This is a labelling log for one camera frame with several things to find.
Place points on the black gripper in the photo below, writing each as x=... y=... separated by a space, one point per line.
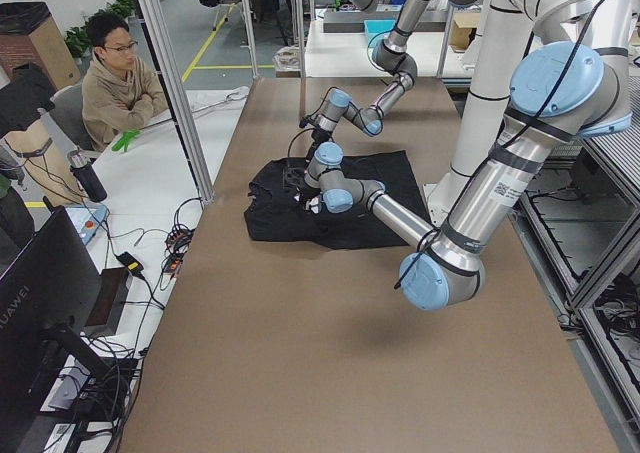
x=310 y=193

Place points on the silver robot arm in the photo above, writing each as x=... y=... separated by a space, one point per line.
x=547 y=71
x=336 y=47

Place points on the blue plastic bin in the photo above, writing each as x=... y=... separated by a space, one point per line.
x=377 y=30

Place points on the black power adapter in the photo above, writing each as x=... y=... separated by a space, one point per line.
x=131 y=263

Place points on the green toy on table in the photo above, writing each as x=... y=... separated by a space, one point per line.
x=123 y=143

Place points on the seated man in beige hoodie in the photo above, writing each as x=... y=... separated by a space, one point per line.
x=120 y=91

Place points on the teach pendant with red button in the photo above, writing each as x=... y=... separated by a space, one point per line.
x=88 y=219

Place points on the black water bottle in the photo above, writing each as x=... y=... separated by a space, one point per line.
x=82 y=169

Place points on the black Huawei monitor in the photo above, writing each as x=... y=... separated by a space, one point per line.
x=52 y=281

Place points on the cardboard box with brick print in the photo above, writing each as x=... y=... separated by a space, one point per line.
x=29 y=34

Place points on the aluminium frame post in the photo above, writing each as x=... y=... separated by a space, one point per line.
x=158 y=39

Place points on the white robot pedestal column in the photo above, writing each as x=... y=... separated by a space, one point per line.
x=505 y=28

